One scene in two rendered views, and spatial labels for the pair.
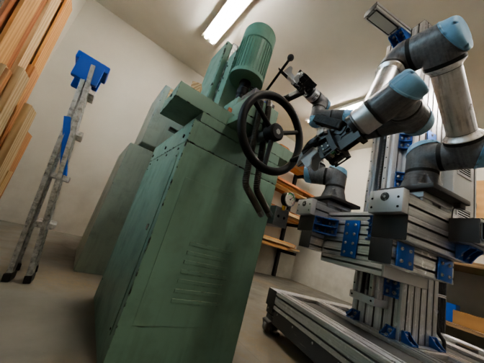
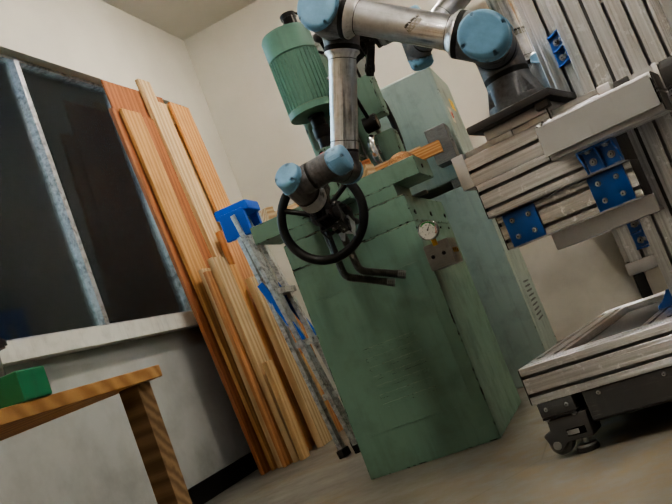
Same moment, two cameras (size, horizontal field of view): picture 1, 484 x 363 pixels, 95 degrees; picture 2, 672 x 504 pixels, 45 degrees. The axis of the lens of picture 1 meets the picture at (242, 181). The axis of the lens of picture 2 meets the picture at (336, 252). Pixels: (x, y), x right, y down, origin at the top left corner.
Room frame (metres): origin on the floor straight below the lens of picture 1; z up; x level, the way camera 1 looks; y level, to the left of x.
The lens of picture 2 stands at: (-0.88, -1.90, 0.44)
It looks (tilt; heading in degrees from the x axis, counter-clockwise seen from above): 6 degrees up; 50
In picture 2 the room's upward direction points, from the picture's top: 21 degrees counter-clockwise
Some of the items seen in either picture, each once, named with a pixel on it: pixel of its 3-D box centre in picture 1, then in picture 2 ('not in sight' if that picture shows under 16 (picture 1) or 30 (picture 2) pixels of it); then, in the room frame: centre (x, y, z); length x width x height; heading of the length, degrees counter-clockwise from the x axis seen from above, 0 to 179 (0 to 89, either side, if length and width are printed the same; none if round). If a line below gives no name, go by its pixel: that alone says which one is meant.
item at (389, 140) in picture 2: not in sight; (389, 148); (1.21, 0.09, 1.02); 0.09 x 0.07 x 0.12; 122
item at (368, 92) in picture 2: not in sight; (369, 98); (1.24, 0.11, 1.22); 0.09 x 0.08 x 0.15; 32
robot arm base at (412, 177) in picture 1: (420, 183); (513, 92); (0.85, -0.73, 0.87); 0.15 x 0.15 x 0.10
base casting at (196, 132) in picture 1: (208, 164); (372, 233); (1.08, 0.19, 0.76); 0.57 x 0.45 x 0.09; 32
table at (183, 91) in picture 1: (238, 132); (337, 202); (0.88, 0.07, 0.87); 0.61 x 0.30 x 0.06; 122
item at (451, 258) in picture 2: (272, 216); (443, 253); (0.99, -0.17, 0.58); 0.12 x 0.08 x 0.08; 32
